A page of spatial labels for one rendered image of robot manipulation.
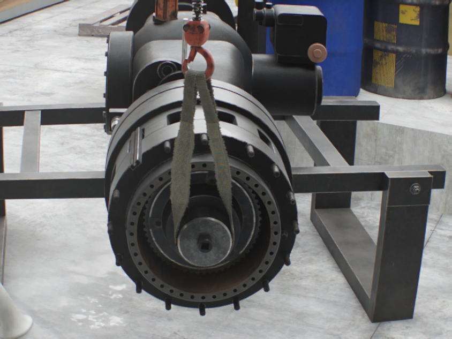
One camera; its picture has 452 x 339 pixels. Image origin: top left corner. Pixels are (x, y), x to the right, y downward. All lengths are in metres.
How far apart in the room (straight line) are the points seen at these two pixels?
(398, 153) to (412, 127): 0.17
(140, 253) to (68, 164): 3.09
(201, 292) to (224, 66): 1.08
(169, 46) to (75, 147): 2.32
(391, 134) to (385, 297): 1.40
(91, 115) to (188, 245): 2.05
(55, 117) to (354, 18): 1.79
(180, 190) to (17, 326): 0.59
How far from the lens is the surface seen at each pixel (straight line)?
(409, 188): 3.95
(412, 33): 5.74
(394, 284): 4.12
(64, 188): 3.79
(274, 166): 2.75
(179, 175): 2.66
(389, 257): 4.05
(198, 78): 2.54
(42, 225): 5.00
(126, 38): 4.11
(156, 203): 2.81
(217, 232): 2.69
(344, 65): 5.55
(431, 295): 4.45
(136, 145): 2.79
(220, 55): 3.81
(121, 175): 2.76
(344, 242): 4.71
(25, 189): 3.79
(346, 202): 5.10
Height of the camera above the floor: 1.93
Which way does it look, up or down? 20 degrees down
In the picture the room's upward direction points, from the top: 2 degrees clockwise
